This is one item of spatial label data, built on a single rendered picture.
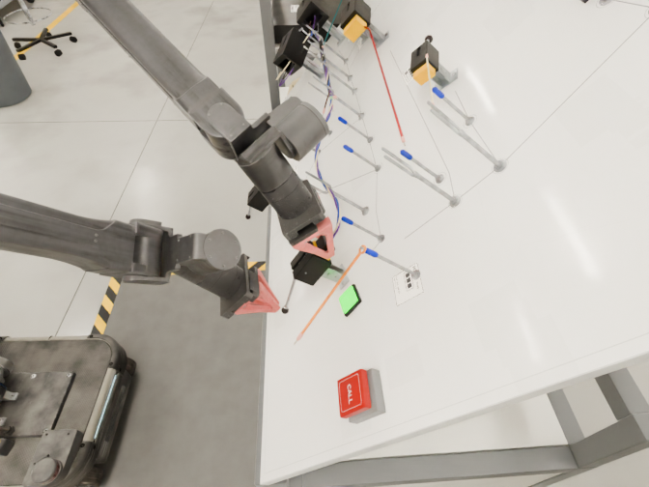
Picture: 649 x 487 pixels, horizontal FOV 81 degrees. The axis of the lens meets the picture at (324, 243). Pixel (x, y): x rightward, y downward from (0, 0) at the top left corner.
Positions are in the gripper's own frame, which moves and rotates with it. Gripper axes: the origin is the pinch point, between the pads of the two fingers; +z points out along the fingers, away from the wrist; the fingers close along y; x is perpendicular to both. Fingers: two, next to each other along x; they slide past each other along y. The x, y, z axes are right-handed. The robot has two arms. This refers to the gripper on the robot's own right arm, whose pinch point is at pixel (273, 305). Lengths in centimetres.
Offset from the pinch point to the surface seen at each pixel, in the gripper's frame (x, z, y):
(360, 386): -10.3, 2.7, -21.6
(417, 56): -45.1, -7.8, 14.1
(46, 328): 138, -6, 96
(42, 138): 146, -59, 259
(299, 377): 4.2, 8.6, -9.1
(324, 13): -43, -11, 69
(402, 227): -26.0, 3.1, -2.6
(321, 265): -12.4, -1.1, -1.7
